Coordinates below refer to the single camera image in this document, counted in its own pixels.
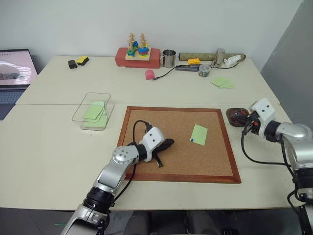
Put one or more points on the green sticky note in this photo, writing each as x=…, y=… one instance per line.
x=200, y=134

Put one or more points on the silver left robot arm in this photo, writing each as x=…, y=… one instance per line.
x=115, y=171

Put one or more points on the clear jar of pushpins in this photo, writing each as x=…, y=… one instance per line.
x=204, y=71

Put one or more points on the brown pushpin tray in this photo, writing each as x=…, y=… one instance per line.
x=232, y=117

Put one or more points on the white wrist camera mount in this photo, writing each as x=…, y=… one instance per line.
x=152, y=138
x=264, y=110

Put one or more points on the shiny metal cylinder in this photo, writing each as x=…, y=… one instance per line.
x=218, y=57

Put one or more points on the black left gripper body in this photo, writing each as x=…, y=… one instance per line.
x=160, y=148

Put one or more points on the steel mug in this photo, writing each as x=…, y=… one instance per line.
x=168, y=58

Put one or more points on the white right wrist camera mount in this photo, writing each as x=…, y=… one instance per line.
x=264, y=110

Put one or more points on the wood framed cork board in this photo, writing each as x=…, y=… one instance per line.
x=176, y=161

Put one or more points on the yellow black sponge eraser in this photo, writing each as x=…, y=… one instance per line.
x=83, y=60

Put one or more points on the long cardboard tube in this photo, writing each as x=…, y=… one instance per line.
x=195, y=55

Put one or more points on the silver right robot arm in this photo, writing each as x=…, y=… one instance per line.
x=297, y=142

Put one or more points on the red rectangular box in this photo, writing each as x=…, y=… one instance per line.
x=139, y=63

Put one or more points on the green notes stack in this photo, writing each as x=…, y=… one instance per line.
x=94, y=113

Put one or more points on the yellow toy brick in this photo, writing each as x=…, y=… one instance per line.
x=194, y=61

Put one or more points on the clear plastic box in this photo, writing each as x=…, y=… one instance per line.
x=78, y=115

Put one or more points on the open laptop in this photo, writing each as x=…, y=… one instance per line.
x=12, y=71

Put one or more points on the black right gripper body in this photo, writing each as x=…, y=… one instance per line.
x=253, y=122

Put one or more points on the grey usb hub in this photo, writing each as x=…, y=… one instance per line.
x=187, y=68

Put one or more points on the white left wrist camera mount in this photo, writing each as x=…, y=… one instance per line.
x=152, y=138

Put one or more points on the green loose notes pile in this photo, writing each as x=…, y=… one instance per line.
x=222, y=82

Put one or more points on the black block eraser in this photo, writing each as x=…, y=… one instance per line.
x=72, y=64

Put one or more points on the pink rounded object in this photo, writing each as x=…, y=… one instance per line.
x=149, y=75

